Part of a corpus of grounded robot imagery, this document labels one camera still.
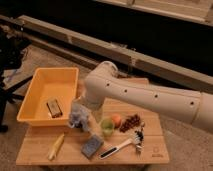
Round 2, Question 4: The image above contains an orange fruit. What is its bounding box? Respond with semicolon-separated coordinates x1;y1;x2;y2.
112;114;121;128

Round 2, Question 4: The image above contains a brown rectangular block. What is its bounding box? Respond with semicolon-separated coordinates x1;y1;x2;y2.
47;99;62;118

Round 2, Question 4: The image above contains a dark red grape bunch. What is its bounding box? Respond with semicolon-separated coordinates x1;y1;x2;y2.
119;114;141;133

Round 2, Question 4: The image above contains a blue grey sponge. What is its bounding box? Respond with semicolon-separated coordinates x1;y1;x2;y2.
81;135;103;159

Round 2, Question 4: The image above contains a black tripod stand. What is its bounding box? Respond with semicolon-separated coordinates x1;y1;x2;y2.
0;27;32;133

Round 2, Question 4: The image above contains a yellow plastic bin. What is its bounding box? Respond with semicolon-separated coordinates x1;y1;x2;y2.
17;67;79;126

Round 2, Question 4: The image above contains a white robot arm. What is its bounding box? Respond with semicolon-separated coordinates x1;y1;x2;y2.
81;61;213;134

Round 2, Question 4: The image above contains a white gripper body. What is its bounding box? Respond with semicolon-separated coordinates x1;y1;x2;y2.
77;96;103;129

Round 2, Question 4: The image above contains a white black handled brush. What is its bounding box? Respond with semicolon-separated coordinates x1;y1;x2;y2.
99;139;132;159

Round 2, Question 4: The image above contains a green cup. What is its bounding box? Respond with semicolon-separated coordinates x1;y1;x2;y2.
101;118;115;136

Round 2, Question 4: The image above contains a crumpled grey cloth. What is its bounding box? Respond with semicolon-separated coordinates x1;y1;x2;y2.
68;102;90;132

